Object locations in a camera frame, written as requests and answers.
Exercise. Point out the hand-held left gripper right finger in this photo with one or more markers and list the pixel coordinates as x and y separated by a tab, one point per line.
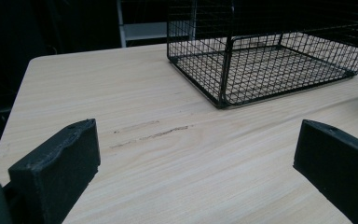
338	161

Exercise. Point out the grey metal stand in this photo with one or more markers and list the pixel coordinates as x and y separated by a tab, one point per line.
140	29

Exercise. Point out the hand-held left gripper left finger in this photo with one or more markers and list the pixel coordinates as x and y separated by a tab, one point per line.
56	169

